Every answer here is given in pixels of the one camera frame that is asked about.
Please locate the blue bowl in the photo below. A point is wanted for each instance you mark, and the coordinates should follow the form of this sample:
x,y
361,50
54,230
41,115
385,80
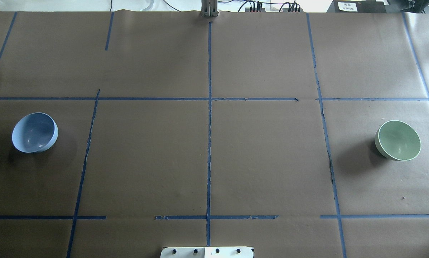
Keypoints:
x,y
35,133

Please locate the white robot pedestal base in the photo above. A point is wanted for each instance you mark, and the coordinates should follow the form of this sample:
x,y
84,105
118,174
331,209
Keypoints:
x,y
208,252

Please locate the black power box with label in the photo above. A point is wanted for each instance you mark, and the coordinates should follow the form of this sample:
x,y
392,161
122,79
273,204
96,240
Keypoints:
x,y
356,6

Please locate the aluminium frame post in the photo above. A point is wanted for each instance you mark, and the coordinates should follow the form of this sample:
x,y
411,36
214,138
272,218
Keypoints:
x,y
209,8

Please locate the green bowl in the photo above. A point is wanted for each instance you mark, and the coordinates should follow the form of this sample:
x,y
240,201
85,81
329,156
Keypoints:
x,y
398,141

